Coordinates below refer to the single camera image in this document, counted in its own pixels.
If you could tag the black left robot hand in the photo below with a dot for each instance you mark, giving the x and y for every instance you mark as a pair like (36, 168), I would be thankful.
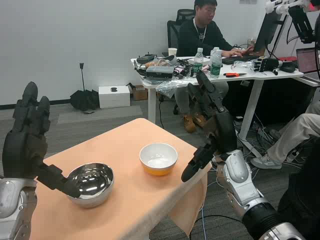
(23, 150)

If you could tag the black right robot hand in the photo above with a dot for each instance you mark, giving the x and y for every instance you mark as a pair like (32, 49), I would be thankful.
(225, 132)

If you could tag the white and orange plastic bowl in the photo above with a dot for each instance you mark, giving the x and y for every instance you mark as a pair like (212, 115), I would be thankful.
(157, 160)

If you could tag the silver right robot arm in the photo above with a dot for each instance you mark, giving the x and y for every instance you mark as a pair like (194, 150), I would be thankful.
(240, 175)

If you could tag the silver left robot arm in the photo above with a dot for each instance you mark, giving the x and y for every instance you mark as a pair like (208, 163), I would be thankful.
(12, 205)

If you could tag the shiny steel bowl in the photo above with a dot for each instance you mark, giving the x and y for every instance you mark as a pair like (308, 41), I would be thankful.
(95, 180)

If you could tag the person in beige trousers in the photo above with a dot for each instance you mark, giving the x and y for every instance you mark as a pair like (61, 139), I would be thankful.
(290, 135)

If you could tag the green label water bottle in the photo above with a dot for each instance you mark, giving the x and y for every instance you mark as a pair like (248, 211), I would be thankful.
(198, 62)
(216, 65)

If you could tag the clear plastic bag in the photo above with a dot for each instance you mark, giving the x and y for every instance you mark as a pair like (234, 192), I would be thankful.
(172, 86)

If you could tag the flat white box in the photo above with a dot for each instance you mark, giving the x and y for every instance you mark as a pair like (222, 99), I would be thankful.
(208, 61)

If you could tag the black keyboard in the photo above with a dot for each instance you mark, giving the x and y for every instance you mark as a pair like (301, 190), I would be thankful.
(237, 59)

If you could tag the folded black umbrella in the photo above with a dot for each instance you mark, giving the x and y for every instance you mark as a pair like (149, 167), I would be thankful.
(83, 100)

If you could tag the black spare robot hand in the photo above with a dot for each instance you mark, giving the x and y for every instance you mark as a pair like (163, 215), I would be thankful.
(267, 64)

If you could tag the white office desk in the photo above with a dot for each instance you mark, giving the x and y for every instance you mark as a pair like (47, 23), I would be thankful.
(287, 74)

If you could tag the grey hard case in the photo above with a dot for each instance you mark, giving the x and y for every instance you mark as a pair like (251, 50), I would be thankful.
(160, 72)

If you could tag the black rounded device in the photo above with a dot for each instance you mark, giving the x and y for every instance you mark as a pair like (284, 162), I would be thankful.
(287, 67)

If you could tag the grey headset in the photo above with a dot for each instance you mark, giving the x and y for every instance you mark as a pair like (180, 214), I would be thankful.
(167, 60)

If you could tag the brown cardboard box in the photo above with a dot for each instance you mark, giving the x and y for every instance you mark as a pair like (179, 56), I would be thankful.
(140, 93)

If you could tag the white paper cup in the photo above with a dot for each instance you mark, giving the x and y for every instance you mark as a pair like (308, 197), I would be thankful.
(172, 51)

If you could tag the seated person in black sweater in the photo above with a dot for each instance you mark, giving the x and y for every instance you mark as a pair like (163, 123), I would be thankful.
(197, 37)

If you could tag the operator in black clothes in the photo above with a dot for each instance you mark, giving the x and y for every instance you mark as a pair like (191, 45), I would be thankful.
(302, 200)

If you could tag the white cardboard box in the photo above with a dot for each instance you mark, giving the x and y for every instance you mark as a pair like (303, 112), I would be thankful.
(113, 97)

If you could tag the black remote controller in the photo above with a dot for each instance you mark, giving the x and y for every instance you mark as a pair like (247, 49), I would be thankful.
(146, 58)

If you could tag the open laptop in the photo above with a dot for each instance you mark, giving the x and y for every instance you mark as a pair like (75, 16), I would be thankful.
(308, 60)

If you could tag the black computer monitor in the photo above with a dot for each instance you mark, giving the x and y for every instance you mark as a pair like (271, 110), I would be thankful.
(267, 30)

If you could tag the table with orange cloth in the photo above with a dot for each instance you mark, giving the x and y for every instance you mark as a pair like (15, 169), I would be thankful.
(125, 200)

